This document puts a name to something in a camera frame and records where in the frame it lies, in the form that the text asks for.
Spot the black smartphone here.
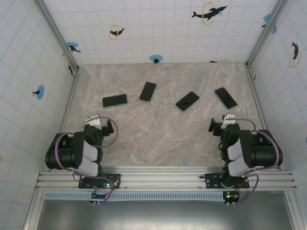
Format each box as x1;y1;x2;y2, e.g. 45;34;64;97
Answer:
175;91;201;112
214;87;238;110
102;93;128;109
139;81;157;104

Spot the small black controller box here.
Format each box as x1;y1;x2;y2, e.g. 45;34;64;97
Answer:
223;190;240;207
90;190;113;207

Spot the grey metal panel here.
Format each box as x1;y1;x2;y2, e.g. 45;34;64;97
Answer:
39;200;295;230

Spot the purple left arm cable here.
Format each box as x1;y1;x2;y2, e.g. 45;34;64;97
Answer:
54;115;119;204

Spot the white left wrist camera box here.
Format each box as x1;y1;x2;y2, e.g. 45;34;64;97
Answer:
85;115;103;128

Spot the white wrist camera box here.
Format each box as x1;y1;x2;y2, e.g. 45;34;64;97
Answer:
85;115;103;128
222;114;237;130

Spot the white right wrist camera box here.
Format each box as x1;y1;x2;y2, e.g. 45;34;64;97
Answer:
222;114;237;130

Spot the aluminium table edge rail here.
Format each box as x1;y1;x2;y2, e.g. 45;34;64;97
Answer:
49;69;81;172
245;63;283;171

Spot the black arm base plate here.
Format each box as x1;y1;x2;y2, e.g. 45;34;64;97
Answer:
205;172;250;190
78;172;122;190

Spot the wide aluminium mounting rail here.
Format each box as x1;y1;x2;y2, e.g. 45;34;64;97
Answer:
35;170;299;192

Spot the white slotted cable duct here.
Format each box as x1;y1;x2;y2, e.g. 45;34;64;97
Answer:
44;191;227;201

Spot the small dolphin sticker yellow ring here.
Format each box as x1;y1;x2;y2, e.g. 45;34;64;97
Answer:
109;23;126;40

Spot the aluminium corner post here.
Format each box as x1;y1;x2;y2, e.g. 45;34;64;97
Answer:
245;0;288;67
35;0;80;72

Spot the large dolphin sticker yellow ring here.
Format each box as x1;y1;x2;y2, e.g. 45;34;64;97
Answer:
191;1;228;26

